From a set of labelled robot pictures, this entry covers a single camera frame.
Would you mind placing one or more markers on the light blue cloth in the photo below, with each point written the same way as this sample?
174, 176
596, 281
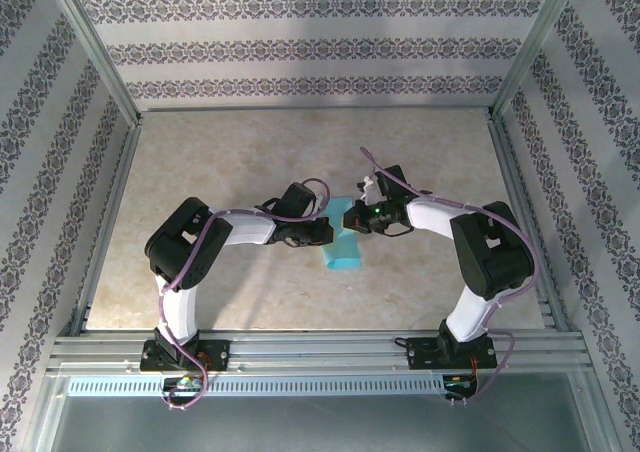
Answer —
342, 257

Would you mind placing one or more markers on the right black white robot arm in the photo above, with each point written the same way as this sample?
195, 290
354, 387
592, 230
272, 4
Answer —
490, 252

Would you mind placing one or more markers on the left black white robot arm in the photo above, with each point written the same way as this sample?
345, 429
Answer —
185, 242

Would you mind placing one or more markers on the grey metal sheet panel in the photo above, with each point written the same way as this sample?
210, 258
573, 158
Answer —
320, 427

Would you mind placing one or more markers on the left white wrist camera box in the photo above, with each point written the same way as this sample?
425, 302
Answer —
324, 209

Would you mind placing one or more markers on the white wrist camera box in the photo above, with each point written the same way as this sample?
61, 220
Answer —
324, 209
369, 188

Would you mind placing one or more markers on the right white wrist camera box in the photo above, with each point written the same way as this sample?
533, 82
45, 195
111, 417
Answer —
369, 188

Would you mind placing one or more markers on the long aluminium mounting rail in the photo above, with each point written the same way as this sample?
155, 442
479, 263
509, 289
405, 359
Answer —
320, 344

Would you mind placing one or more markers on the thin aluminium wall rail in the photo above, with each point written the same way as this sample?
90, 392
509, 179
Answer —
315, 108

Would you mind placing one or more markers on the aluminium side rail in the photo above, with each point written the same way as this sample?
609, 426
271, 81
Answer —
512, 172
119, 192

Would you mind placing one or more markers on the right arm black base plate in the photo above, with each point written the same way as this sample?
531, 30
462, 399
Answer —
420, 354

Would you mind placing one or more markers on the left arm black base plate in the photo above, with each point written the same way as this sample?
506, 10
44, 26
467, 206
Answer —
220, 357

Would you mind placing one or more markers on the aluminium frame post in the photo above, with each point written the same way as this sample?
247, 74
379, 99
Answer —
96, 47
530, 47

